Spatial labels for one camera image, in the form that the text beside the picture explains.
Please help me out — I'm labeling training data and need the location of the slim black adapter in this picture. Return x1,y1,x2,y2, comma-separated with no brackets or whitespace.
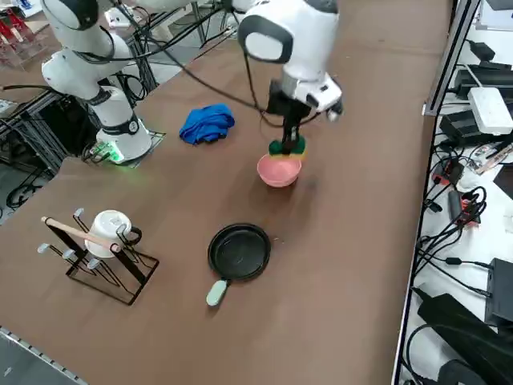
447,189,465,222

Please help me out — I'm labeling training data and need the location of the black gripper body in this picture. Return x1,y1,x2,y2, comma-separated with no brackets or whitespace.
267,79,314,122

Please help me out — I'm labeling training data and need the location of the white cardboard box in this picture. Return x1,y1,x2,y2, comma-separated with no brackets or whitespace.
475,0,513,31

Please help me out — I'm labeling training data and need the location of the red black circuit board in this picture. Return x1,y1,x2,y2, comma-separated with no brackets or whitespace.
430,157,465,188

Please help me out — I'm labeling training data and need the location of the short black wrist cable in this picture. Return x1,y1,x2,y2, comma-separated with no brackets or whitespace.
241,39,284,130

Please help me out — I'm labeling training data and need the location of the silver table edge rail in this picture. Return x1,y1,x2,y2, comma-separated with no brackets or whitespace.
0,323,88,385

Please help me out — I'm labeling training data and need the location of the black electronics box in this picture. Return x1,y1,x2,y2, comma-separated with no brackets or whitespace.
483,257,513,326

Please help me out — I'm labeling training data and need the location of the aluminium camera post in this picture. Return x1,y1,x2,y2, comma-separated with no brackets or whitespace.
422,0,483,117

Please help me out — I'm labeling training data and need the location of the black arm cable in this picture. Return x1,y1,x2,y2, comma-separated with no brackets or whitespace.
104,0,277,116

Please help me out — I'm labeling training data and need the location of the white cup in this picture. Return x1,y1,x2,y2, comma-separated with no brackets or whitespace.
84,209,143,259

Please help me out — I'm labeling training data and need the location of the clear acrylic shelf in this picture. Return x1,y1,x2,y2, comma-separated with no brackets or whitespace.
0,6,51,72

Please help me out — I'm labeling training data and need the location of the black wire cup rack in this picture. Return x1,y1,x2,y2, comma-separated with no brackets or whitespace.
37,207,160,306

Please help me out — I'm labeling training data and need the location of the black pan mint handle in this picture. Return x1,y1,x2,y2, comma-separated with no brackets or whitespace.
206,223,273,308

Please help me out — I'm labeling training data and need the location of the black power brick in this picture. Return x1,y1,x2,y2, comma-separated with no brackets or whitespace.
439,111,484,146

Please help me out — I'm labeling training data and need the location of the white printed packet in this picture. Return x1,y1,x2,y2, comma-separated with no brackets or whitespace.
469,140,513,174

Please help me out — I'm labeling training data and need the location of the blue cloth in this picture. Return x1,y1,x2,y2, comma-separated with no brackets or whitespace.
178,103,237,147

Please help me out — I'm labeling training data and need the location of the green and yellow sponge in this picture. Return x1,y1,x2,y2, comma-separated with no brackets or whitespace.
267,137,309,163

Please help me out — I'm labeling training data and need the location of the black metal table frame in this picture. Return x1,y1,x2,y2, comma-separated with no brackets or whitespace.
0,84,101,177

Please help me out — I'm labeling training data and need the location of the large black case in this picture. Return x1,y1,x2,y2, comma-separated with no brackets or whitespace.
416,293,513,385

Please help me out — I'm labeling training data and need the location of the small black power adapter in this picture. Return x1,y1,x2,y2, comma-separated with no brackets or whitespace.
467,38,497,62

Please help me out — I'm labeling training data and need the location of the pink bowl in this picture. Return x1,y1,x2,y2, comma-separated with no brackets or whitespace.
256,153,303,190

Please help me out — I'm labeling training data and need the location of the long black box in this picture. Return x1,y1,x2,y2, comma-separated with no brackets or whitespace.
452,63,513,97

